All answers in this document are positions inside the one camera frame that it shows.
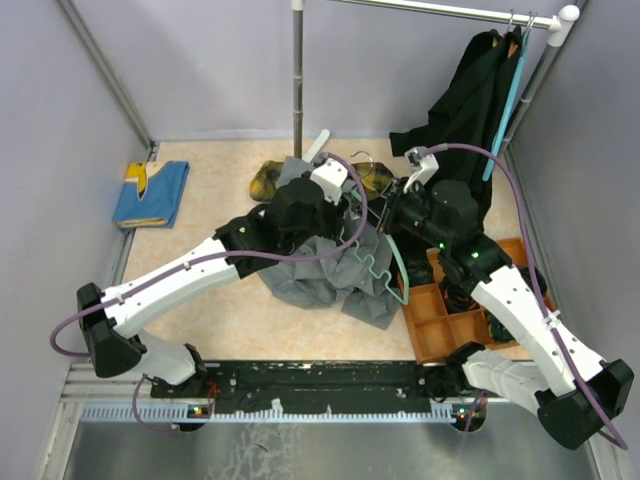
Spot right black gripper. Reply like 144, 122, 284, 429
354, 176, 451, 250

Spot teal plastic hanger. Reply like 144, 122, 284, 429
491, 12, 535, 156
334, 149, 412, 307

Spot grey button-up shirt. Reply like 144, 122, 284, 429
262, 155, 405, 331

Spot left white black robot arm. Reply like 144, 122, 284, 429
76, 177, 348, 397

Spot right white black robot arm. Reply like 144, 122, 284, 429
379, 178, 634, 450

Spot yellow black plaid shirt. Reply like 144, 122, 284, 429
249, 157, 394, 203

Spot folded blue shirt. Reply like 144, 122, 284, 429
113, 160, 190, 230

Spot rolled dark green tie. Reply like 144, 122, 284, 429
404, 257, 434, 288

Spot white rack foot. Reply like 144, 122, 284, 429
302, 129, 330, 163

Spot rolled black orange tie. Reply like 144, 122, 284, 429
440, 278, 480, 314

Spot orange wooden compartment tray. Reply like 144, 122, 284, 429
397, 249, 530, 363

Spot black hanging garments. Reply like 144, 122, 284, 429
389, 27, 523, 222

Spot rolled dark blue tie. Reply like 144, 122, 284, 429
485, 310, 514, 343

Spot metal clothes rack pole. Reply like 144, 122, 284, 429
291, 0, 304, 158

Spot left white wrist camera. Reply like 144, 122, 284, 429
310, 159, 348, 205

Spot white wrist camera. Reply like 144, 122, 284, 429
310, 159, 348, 205
403, 146, 439, 193

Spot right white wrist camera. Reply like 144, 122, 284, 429
403, 146, 439, 193

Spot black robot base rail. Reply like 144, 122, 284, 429
151, 360, 477, 415

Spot horizontal metal clothes rail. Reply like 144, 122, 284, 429
346, 0, 581, 32

